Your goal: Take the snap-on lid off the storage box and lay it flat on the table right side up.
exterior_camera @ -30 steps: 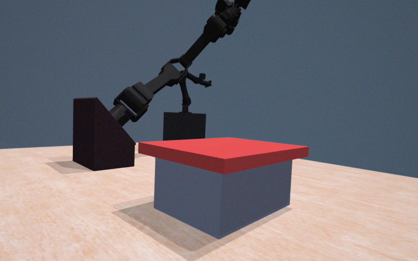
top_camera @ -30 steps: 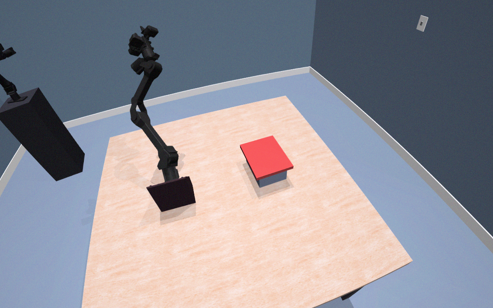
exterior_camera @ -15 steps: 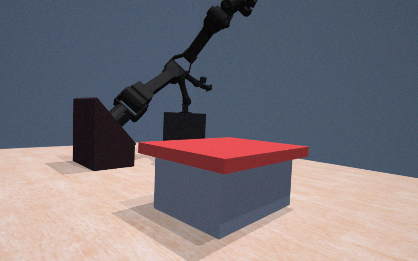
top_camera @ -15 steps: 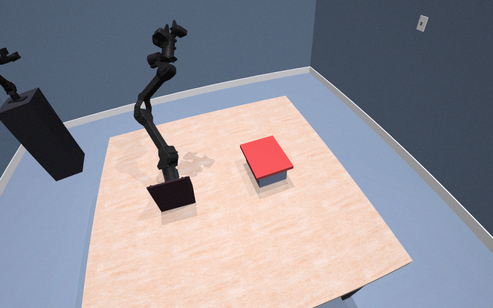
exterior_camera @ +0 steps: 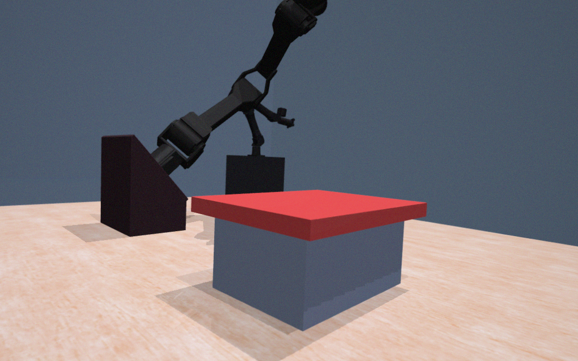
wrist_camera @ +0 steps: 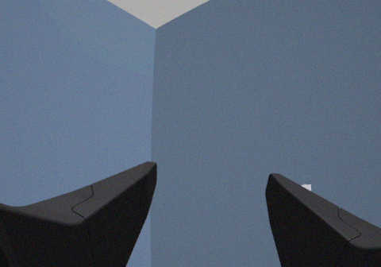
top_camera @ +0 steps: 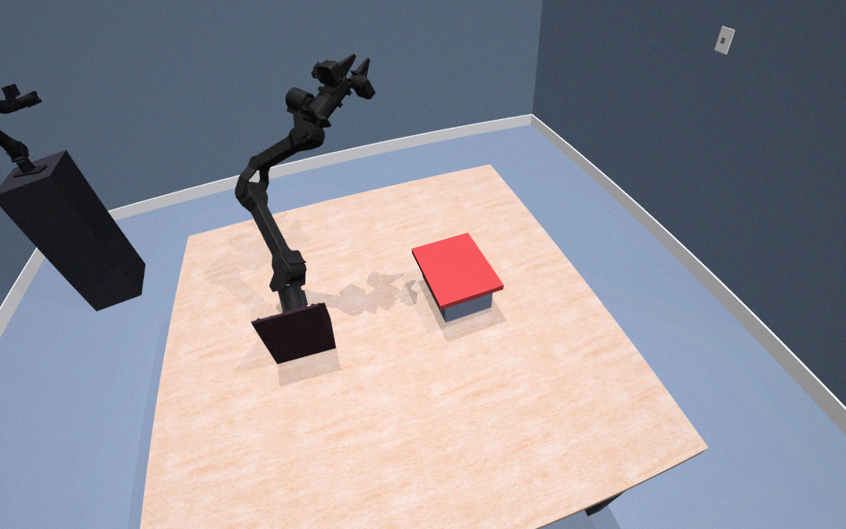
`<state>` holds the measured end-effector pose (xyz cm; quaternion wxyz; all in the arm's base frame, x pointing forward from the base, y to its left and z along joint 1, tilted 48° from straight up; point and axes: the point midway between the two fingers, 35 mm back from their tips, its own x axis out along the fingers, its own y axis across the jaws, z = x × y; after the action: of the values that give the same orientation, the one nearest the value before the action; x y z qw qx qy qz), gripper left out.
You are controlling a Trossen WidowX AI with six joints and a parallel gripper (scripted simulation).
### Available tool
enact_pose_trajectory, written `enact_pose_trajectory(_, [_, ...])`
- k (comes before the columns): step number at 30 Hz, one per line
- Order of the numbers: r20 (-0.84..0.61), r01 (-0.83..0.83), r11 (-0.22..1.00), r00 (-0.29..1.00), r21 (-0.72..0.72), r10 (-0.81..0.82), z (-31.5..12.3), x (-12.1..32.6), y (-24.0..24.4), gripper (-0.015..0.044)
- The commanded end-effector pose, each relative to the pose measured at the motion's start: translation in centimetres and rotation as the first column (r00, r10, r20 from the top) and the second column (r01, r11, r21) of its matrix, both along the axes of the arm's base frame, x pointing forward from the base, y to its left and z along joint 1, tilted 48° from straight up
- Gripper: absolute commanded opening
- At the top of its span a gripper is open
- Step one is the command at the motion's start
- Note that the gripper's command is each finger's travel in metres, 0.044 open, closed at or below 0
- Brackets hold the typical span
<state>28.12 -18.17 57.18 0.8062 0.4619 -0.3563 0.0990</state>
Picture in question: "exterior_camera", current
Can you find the red lid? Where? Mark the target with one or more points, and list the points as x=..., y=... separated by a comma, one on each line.
x=308, y=215

